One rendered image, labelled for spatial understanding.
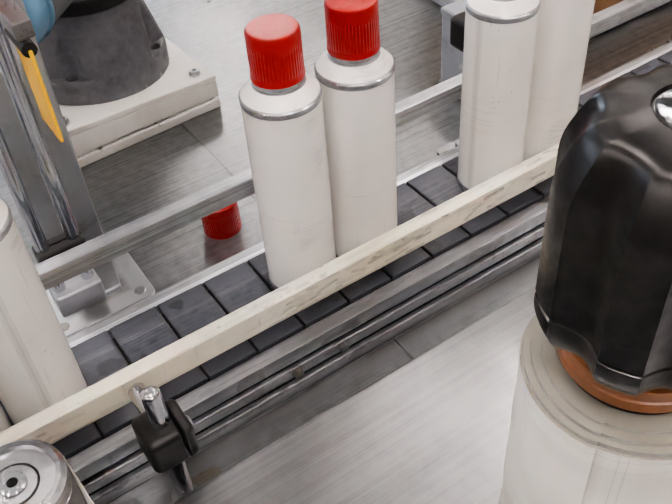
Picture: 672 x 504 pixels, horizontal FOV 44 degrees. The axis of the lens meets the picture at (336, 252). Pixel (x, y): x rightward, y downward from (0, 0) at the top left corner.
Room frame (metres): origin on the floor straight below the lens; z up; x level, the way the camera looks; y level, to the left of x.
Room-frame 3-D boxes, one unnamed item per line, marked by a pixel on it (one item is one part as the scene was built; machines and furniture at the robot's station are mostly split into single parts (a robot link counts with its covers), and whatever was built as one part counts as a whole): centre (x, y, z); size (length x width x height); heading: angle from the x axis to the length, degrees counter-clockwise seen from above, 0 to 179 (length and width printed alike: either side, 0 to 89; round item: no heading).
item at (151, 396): (0.29, 0.11, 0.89); 0.03 x 0.03 x 0.12; 31
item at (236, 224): (0.56, 0.10, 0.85); 0.03 x 0.03 x 0.03
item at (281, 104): (0.44, 0.03, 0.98); 0.05 x 0.05 x 0.20
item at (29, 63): (0.39, 0.15, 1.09); 0.03 x 0.01 x 0.06; 31
